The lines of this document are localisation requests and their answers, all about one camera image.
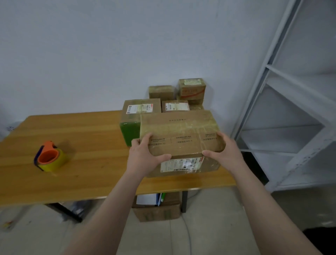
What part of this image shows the person's right hand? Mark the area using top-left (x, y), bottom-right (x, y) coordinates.
top-left (202, 131), bottom-right (247, 173)

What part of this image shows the person's left hand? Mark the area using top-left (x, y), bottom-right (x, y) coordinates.
top-left (126, 132), bottom-right (172, 179)

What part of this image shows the large green-printed cardboard box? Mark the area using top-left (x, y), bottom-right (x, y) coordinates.
top-left (119, 98), bottom-right (162, 147)

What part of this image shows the stack of cardboard boxes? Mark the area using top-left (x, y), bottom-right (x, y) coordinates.
top-left (140, 110), bottom-right (227, 178)

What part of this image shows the cube red-printed cardboard box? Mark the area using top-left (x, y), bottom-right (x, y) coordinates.
top-left (161, 99), bottom-right (191, 113)

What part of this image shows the small open-flap cardboard box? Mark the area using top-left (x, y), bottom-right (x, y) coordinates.
top-left (148, 85), bottom-right (176, 102)

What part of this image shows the squat red-printed cardboard box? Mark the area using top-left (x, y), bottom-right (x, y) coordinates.
top-left (178, 78), bottom-right (207, 105)

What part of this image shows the blue orange tape dispenser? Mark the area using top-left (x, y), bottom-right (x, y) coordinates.
top-left (34, 140), bottom-right (68, 173)

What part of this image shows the person's left forearm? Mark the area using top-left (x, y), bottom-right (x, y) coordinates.
top-left (63, 171), bottom-right (155, 255)

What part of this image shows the person's right forearm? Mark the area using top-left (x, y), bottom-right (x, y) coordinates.
top-left (231, 165), bottom-right (321, 255)

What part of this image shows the open carton under table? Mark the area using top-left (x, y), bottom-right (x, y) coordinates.
top-left (131, 190), bottom-right (183, 223)

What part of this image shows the wooden table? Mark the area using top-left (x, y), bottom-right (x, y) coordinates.
top-left (0, 109), bottom-right (237, 208)

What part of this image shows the black table leg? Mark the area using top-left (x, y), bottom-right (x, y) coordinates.
top-left (44, 202), bottom-right (85, 223)

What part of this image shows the thin white cable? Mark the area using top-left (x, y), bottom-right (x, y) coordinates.
top-left (180, 189), bottom-right (200, 255)

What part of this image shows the grey metal frame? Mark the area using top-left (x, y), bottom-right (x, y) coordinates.
top-left (231, 0), bottom-right (336, 194)

